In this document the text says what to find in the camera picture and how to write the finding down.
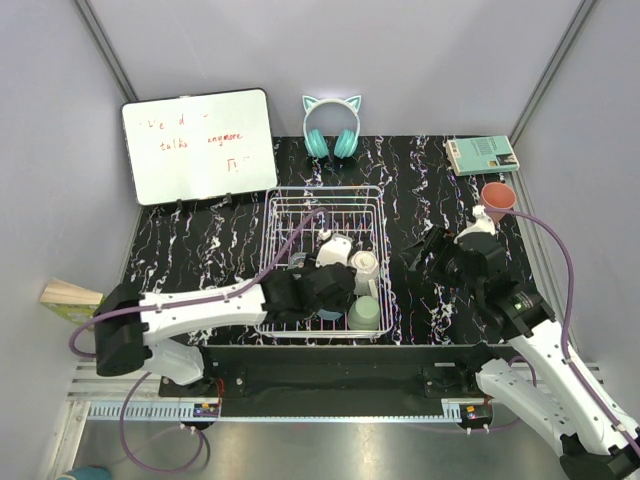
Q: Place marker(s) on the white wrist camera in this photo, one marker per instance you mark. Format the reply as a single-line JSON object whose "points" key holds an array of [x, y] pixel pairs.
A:
{"points": [[482, 224], [335, 248]]}

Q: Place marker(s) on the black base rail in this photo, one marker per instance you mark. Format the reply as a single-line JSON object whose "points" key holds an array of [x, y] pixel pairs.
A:
{"points": [[320, 382]]}

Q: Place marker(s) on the blue plastic cup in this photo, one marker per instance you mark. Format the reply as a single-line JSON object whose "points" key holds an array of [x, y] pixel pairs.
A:
{"points": [[327, 315]]}

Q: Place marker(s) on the teal book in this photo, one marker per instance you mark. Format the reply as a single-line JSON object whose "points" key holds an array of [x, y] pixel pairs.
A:
{"points": [[481, 155]]}

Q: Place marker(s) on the white slotted cable duct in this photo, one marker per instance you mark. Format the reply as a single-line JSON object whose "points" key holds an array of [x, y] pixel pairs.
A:
{"points": [[155, 411]]}

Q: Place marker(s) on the white ceramic mug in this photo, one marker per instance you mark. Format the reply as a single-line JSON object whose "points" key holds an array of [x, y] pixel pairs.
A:
{"points": [[367, 272]]}

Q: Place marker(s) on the green plastic cup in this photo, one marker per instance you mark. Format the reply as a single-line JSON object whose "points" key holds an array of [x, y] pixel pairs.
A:
{"points": [[364, 314]]}

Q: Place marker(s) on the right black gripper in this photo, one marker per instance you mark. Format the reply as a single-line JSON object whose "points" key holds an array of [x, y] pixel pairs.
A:
{"points": [[438, 240]]}

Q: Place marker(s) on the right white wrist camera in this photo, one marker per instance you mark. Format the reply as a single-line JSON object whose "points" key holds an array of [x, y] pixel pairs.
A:
{"points": [[482, 224]]}

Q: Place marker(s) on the teal cat-ear headphones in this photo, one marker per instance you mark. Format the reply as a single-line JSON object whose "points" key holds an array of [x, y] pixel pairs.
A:
{"points": [[331, 125]]}

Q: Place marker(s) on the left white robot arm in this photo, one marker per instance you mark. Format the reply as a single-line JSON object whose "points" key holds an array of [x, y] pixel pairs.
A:
{"points": [[138, 335]]}

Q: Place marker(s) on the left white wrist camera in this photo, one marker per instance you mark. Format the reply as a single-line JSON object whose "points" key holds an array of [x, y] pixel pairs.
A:
{"points": [[335, 248]]}

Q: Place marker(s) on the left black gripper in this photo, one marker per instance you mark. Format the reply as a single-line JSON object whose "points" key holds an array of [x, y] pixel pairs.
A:
{"points": [[310, 266]]}

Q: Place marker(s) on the white wire dish rack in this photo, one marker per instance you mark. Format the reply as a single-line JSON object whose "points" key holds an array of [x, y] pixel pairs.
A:
{"points": [[342, 224]]}

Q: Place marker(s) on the clear faceted glass cup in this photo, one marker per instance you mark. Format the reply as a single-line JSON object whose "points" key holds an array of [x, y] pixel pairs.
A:
{"points": [[301, 260]]}

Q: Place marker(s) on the pink plastic cup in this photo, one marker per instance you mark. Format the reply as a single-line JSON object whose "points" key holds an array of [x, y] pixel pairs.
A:
{"points": [[496, 195]]}

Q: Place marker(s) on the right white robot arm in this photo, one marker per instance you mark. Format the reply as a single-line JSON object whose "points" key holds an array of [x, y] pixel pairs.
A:
{"points": [[592, 436]]}

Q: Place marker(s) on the green wooden box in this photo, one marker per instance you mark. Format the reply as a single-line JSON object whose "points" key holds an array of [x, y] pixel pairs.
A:
{"points": [[70, 302]]}

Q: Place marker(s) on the white dry-erase board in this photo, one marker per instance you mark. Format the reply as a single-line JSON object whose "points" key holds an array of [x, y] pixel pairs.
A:
{"points": [[200, 147]]}

